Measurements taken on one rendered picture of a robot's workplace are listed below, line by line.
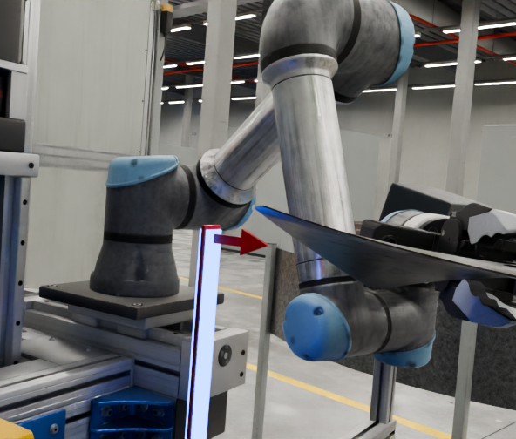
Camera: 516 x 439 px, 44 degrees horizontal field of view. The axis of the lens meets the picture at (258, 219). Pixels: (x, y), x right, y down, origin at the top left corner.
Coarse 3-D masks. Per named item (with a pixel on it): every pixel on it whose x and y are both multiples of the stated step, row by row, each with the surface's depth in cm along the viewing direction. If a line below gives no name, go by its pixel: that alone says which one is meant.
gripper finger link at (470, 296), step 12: (456, 288) 59; (468, 288) 57; (480, 288) 57; (456, 300) 59; (468, 300) 56; (480, 300) 54; (492, 300) 54; (468, 312) 56; (480, 312) 53; (492, 312) 52; (504, 312) 51; (492, 324) 52; (504, 324) 51
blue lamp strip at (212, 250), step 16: (208, 240) 58; (208, 256) 58; (208, 272) 58; (208, 288) 58; (208, 304) 59; (208, 320) 59; (208, 336) 59; (208, 352) 59; (208, 368) 60; (208, 384) 60; (208, 400) 60; (192, 432) 59
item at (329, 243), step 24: (288, 216) 44; (312, 240) 52; (336, 240) 48; (360, 240) 43; (336, 264) 59; (360, 264) 57; (384, 264) 55; (408, 264) 53; (432, 264) 50; (456, 264) 40; (480, 264) 40; (504, 264) 42; (384, 288) 62
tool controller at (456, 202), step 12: (396, 192) 108; (408, 192) 107; (420, 192) 106; (432, 192) 112; (444, 192) 122; (384, 204) 110; (396, 204) 108; (408, 204) 107; (420, 204) 106; (432, 204) 105; (444, 204) 104; (456, 204) 107; (384, 216) 110; (372, 288) 111
